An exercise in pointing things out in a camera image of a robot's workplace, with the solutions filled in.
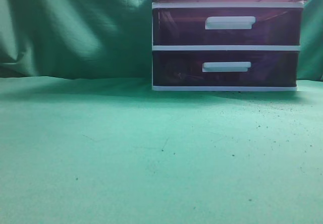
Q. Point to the white plastic drawer cabinet frame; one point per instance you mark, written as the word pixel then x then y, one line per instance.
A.
pixel 217 67

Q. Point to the green cloth backdrop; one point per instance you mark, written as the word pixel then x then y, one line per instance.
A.
pixel 76 39

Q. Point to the green cloth table cover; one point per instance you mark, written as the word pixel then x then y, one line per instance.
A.
pixel 114 151

